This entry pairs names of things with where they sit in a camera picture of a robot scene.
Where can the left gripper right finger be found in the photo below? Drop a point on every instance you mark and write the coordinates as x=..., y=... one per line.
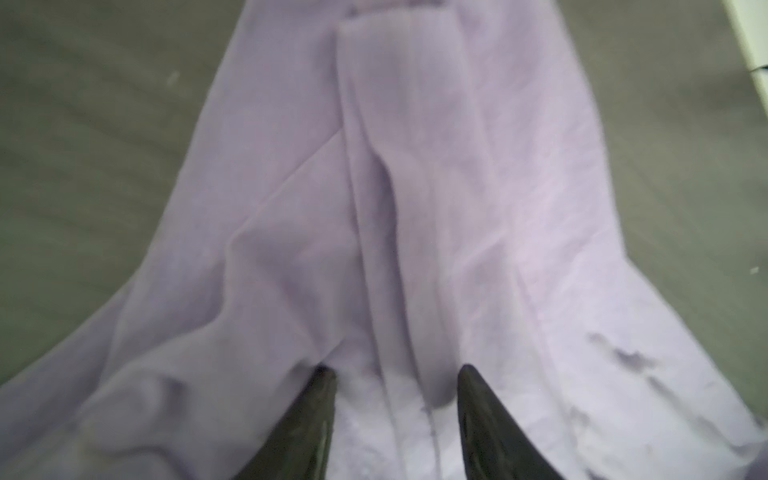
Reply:
x=493, y=444

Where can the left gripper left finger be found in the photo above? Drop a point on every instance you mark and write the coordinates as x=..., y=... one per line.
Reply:
x=298, y=447

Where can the purple t-shirt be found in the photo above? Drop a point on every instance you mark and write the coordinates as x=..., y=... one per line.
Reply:
x=392, y=190

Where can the white plastic basket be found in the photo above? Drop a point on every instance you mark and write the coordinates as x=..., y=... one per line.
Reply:
x=749, y=20

